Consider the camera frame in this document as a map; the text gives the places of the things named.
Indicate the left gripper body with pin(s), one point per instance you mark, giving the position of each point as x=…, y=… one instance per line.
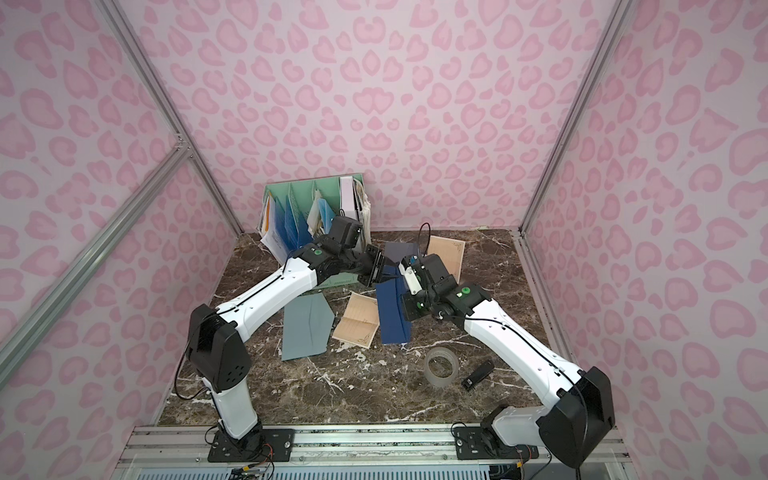
x=372, y=267

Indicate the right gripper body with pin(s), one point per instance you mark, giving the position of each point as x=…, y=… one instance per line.
x=417, y=302

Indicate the dark blue envelope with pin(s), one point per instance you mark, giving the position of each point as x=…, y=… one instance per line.
x=394, y=327

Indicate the grey envelope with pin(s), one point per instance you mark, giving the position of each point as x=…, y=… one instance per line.
x=395, y=252

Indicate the cream letter paper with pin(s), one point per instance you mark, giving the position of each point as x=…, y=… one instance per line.
x=359, y=322
x=451, y=252

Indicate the light teal envelope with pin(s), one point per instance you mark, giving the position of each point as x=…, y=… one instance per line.
x=306, y=329

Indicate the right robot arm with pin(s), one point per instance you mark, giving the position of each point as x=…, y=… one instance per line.
x=577, y=408

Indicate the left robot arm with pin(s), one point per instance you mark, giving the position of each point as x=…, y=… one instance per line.
x=217, y=336

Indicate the clear tape roll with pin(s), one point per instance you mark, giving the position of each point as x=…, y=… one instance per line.
x=441, y=367

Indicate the stack of loose papers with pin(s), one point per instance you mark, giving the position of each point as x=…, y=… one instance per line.
x=363, y=208

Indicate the blue folder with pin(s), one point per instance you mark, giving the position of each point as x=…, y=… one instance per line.
x=326, y=216

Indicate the white binder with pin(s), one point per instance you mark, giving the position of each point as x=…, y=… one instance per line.
x=349, y=199

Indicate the small black clip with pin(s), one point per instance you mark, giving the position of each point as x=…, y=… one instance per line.
x=478, y=375

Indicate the green file organizer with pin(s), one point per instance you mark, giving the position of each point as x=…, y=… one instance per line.
x=288, y=210

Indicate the white document papers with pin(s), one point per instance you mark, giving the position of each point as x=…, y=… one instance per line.
x=276, y=233

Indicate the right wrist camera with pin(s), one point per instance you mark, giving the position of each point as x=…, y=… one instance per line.
x=409, y=275

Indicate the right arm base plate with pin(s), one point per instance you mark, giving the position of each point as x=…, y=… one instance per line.
x=478, y=443

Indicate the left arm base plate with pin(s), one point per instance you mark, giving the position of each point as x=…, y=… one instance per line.
x=251, y=445

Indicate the aluminium front rail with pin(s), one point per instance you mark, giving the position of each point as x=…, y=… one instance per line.
x=311, y=446

